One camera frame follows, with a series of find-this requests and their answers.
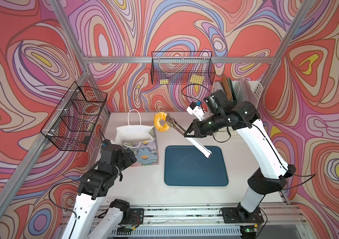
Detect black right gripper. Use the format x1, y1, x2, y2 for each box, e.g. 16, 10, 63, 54
183, 112, 226, 138

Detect floral paper gift bag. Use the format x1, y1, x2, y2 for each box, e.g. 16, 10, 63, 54
114, 109, 159, 167

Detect metal serving tongs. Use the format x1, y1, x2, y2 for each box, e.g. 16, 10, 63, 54
164, 113, 212, 159

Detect glazed ring donut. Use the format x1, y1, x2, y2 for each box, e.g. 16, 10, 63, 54
154, 112, 170, 132

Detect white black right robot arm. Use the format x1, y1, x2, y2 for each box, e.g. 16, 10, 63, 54
184, 90, 296, 214

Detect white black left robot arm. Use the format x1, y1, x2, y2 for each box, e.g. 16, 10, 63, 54
62, 143, 137, 239

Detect teal plastic tray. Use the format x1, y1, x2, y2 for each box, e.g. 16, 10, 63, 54
164, 145, 229, 187

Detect dark green folder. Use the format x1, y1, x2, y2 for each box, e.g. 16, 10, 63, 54
228, 78, 237, 101

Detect large yellow sticky note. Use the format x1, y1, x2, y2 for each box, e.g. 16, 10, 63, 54
189, 74, 205, 85

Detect brown folder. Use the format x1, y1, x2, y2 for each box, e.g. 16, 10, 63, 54
221, 75, 233, 101

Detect small yellow sticky note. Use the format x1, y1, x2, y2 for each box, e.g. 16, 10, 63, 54
159, 79, 169, 85

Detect pale pink folder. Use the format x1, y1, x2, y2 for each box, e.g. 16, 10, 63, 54
237, 78, 260, 105

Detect green circuit board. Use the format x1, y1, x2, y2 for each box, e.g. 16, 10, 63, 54
117, 226, 136, 235

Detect white perforated file organizer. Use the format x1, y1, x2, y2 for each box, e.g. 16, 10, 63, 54
211, 78, 263, 108

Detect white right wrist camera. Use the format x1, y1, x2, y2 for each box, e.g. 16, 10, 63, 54
186, 102, 205, 121

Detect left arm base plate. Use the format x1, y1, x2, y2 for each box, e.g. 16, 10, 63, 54
110, 199, 144, 225

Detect black wire basket back wall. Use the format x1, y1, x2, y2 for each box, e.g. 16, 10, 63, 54
150, 50, 216, 86

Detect black wire basket side wall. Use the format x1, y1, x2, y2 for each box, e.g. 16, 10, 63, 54
40, 82, 108, 151

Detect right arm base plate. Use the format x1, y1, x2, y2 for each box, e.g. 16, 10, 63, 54
219, 203, 264, 224

